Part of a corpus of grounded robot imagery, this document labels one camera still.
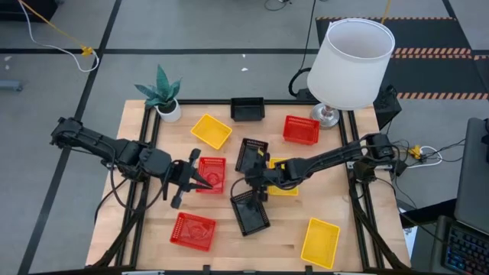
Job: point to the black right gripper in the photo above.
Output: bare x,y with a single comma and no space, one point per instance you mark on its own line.
263,175

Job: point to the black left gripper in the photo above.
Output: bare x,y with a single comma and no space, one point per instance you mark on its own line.
183,175

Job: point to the black plastic basket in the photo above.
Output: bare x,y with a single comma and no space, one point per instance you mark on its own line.
250,217
246,154
247,109

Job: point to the red plastic basket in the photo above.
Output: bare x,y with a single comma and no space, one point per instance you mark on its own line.
301,130
193,231
216,168

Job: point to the yellow plastic basket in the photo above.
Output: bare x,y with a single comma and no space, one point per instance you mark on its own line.
282,191
320,243
211,131

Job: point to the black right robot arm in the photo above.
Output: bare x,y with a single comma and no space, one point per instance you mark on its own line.
328,156

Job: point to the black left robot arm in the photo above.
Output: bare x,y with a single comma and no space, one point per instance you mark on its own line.
95,141

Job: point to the white plant pot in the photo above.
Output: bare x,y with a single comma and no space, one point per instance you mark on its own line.
170,114

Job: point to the silver lamp base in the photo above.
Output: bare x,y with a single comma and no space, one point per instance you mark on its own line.
324,116

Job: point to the green snake plant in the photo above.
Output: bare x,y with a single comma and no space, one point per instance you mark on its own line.
162,89

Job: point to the black power box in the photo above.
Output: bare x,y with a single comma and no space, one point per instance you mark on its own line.
306,94

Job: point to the white lamp shade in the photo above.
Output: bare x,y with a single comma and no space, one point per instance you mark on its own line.
351,65

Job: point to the black box device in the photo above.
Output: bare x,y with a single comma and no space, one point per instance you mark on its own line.
387,107

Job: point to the yellow plug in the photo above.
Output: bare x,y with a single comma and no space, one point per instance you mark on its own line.
415,151

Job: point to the black side desk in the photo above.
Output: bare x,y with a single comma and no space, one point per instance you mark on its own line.
428,214

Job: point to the black hazard-striped floor mat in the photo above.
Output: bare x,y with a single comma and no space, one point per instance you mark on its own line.
431,76

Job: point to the grey floor bar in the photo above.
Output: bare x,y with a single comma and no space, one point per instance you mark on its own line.
9,85

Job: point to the grey laptop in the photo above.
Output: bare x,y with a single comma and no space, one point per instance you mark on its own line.
473,175

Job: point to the backlit black keyboard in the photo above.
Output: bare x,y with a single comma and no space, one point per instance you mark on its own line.
466,252

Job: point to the black cabinet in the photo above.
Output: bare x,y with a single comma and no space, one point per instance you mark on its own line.
26,9

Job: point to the black aluminium table frame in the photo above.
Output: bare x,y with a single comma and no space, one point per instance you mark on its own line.
206,102

